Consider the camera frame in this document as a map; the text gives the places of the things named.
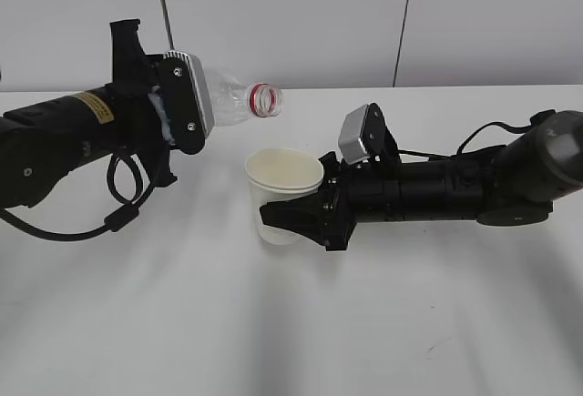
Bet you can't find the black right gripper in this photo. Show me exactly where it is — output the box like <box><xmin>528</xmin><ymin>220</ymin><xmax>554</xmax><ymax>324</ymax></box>
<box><xmin>259</xmin><ymin>151</ymin><xmax>356</xmax><ymax>251</ymax></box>

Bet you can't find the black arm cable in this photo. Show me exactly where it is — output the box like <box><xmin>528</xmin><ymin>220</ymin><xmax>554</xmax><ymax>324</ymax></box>
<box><xmin>0</xmin><ymin>148</ymin><xmax>159</xmax><ymax>242</ymax></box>
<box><xmin>400</xmin><ymin>111</ymin><xmax>555</xmax><ymax>160</ymax></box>

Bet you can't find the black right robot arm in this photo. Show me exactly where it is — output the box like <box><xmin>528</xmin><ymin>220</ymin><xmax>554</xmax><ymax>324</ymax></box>
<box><xmin>259</xmin><ymin>104</ymin><xmax>582</xmax><ymax>250</ymax></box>

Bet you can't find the white paper cup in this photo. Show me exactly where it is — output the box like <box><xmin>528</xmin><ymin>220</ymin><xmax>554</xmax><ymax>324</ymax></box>
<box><xmin>245</xmin><ymin>148</ymin><xmax>324</xmax><ymax>245</ymax></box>

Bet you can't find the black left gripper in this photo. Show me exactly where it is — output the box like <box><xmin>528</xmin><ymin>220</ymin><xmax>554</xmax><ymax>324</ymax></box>
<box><xmin>109</xmin><ymin>19</ymin><xmax>178</xmax><ymax>187</ymax></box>

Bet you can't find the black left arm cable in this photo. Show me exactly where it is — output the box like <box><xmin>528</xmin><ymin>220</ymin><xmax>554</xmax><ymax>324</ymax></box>
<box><xmin>0</xmin><ymin>148</ymin><xmax>159</xmax><ymax>242</ymax></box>

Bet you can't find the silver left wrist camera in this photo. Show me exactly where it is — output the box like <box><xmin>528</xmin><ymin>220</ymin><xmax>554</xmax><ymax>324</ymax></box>
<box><xmin>158</xmin><ymin>50</ymin><xmax>215</xmax><ymax>155</ymax></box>

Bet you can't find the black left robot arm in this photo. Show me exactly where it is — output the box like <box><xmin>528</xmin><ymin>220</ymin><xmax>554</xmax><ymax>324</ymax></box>
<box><xmin>1</xmin><ymin>19</ymin><xmax>175</xmax><ymax>208</ymax></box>

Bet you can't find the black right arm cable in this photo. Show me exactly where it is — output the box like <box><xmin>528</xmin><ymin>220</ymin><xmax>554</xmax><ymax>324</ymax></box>
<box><xmin>400</xmin><ymin>111</ymin><xmax>555</xmax><ymax>160</ymax></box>

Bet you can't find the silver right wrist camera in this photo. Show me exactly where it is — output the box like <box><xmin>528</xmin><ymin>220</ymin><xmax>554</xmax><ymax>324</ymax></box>
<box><xmin>338</xmin><ymin>103</ymin><xmax>400</xmax><ymax>165</ymax></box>

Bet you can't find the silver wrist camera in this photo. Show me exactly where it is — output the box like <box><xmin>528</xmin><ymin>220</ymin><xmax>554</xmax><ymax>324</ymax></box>
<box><xmin>338</xmin><ymin>103</ymin><xmax>400</xmax><ymax>165</ymax></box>
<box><xmin>158</xmin><ymin>50</ymin><xmax>215</xmax><ymax>155</ymax></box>

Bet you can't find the clear red-label water bottle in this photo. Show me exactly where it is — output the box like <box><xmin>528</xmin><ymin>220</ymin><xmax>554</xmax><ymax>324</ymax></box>
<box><xmin>204</xmin><ymin>68</ymin><xmax>283</xmax><ymax>130</ymax></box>

